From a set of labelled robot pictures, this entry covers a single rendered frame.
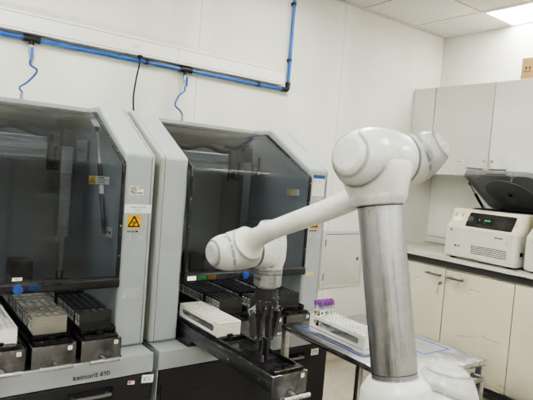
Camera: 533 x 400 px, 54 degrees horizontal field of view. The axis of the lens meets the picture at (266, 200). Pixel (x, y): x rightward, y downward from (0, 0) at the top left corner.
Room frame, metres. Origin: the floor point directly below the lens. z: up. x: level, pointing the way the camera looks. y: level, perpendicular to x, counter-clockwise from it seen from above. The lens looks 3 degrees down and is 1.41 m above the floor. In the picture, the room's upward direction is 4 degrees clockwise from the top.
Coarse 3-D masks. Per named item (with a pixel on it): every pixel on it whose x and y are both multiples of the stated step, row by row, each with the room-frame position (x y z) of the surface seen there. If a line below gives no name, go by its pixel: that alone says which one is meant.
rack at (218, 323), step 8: (184, 304) 2.05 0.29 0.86; (192, 304) 2.04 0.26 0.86; (200, 304) 2.07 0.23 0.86; (208, 304) 2.06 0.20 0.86; (184, 312) 2.05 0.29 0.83; (192, 312) 1.96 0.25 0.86; (200, 312) 1.94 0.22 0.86; (208, 312) 1.95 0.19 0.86; (216, 312) 1.96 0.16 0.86; (192, 320) 1.96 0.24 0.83; (200, 320) 1.97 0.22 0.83; (208, 320) 1.87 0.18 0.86; (216, 320) 1.86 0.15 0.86; (224, 320) 1.86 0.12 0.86; (232, 320) 1.87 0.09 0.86; (208, 328) 1.94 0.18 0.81; (216, 328) 1.82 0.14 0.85; (224, 328) 1.83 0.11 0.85; (232, 328) 1.85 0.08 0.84; (216, 336) 1.82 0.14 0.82
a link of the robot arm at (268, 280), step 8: (256, 272) 1.62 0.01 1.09; (264, 272) 1.61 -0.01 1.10; (272, 272) 1.61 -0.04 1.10; (280, 272) 1.63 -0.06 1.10; (256, 280) 1.63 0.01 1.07; (264, 280) 1.61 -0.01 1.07; (272, 280) 1.61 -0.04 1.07; (280, 280) 1.63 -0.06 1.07; (264, 288) 1.62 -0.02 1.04; (272, 288) 1.62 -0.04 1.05
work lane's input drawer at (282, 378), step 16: (192, 336) 1.92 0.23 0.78; (208, 336) 1.85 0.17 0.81; (240, 336) 1.85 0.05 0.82; (224, 352) 1.73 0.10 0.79; (240, 352) 1.68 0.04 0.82; (272, 352) 1.72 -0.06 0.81; (240, 368) 1.65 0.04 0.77; (256, 368) 1.58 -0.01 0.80; (272, 368) 1.56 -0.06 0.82; (288, 368) 1.57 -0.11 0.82; (304, 368) 1.61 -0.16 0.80; (272, 384) 1.52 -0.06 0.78; (288, 384) 1.55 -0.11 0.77; (304, 384) 1.59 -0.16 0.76
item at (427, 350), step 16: (288, 336) 2.02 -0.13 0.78; (304, 336) 1.91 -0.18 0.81; (320, 336) 1.91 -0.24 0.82; (416, 336) 2.01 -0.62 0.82; (288, 352) 2.02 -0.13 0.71; (336, 352) 1.76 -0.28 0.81; (352, 352) 1.75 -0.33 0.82; (416, 352) 1.80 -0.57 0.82; (432, 352) 1.82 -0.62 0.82; (448, 352) 1.83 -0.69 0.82; (464, 352) 1.85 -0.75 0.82; (368, 368) 1.64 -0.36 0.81; (464, 368) 1.71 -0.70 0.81; (480, 368) 1.78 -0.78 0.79; (480, 384) 1.78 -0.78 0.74
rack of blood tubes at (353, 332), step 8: (312, 320) 1.97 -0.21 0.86; (320, 320) 1.93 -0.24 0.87; (328, 320) 1.91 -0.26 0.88; (336, 320) 1.92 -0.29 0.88; (344, 320) 1.93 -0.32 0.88; (352, 320) 1.93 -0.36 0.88; (312, 328) 1.97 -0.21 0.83; (320, 328) 1.93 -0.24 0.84; (328, 328) 1.93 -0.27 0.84; (336, 328) 1.86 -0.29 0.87; (344, 328) 1.82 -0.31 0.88; (352, 328) 1.84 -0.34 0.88; (360, 328) 1.84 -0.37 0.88; (328, 336) 1.89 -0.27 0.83; (336, 336) 1.85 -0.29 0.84; (344, 336) 1.92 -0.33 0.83; (352, 336) 1.92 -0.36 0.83; (360, 336) 1.76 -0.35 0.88; (344, 344) 1.82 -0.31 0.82; (352, 344) 1.79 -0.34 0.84; (360, 344) 1.76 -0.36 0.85; (368, 344) 1.75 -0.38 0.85; (360, 352) 1.75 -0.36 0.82; (368, 352) 1.76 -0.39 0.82
